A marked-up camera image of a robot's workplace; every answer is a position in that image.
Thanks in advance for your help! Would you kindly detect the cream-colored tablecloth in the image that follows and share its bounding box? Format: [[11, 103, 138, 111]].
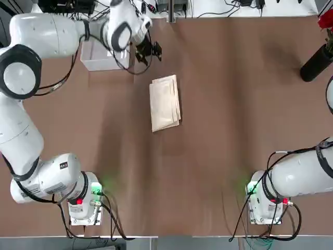
[[149, 74, 182, 133]]

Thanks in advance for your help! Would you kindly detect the red rose flower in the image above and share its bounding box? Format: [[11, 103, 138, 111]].
[[317, 6, 333, 53]]

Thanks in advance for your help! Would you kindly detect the black arm base cable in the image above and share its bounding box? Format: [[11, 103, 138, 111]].
[[228, 142, 333, 242], [102, 191, 136, 241]]

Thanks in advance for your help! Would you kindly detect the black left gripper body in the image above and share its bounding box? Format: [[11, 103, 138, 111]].
[[135, 39, 157, 57]]

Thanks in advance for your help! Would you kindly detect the clear plastic storage box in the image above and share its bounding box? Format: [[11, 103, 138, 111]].
[[80, 40, 131, 71]]

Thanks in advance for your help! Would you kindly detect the aluminium camera post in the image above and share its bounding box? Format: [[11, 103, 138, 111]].
[[168, 0, 176, 23]]

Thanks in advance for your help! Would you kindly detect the black left arm base cable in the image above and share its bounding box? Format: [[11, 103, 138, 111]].
[[102, 191, 136, 241]]

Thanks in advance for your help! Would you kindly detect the black right arm base cable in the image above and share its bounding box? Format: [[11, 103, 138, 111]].
[[228, 142, 333, 242]]

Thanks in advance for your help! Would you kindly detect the black cylindrical vase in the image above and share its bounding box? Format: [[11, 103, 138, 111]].
[[300, 43, 333, 83]]

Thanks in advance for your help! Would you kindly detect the large black electronics box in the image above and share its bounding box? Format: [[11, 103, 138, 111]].
[[38, 0, 95, 14]]

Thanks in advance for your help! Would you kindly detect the dark grey electronics box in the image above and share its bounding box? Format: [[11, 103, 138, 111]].
[[157, 0, 188, 13]]

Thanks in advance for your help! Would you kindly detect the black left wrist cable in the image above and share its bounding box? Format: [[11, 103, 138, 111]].
[[36, 15, 154, 96]]

